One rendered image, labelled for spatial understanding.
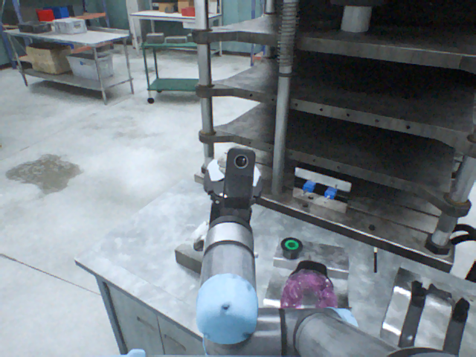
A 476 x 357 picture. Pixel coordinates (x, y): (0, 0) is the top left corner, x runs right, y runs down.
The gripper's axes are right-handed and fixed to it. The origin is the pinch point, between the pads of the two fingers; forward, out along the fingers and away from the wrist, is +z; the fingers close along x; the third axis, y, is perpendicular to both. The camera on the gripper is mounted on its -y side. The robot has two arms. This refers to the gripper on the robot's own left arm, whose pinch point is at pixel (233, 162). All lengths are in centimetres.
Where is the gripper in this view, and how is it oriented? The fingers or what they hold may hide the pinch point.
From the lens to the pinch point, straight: 68.7
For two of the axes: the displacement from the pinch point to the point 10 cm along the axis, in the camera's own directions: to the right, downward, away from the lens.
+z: 0.1, -5.4, 8.4
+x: 9.9, 1.2, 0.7
